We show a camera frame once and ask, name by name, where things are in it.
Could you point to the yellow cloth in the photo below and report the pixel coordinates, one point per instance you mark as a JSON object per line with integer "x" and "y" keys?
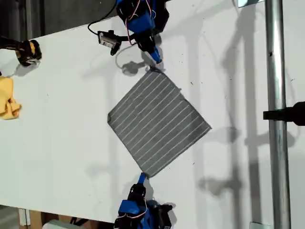
{"x": 7, "y": 95}

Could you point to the white plastic object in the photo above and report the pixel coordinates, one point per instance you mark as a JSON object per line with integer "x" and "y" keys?
{"x": 54, "y": 225}

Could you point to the brown cardboard box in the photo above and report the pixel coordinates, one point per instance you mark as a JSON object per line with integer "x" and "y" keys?
{"x": 35, "y": 219}

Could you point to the grey striped towel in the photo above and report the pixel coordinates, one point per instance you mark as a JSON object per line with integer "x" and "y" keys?
{"x": 155, "y": 119}

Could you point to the black clamp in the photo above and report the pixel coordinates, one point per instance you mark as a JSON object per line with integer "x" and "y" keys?
{"x": 293, "y": 114}

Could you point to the steel post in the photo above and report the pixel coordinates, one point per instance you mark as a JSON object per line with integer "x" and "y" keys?
{"x": 276, "y": 71}

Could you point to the black and yellow tool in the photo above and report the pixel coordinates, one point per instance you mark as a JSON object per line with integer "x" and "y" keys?
{"x": 28, "y": 52}

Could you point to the short black camera stalk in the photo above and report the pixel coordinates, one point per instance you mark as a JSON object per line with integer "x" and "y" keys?
{"x": 126, "y": 37}

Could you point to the black camera box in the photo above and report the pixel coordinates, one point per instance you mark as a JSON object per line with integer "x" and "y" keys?
{"x": 107, "y": 41}
{"x": 164, "y": 214}

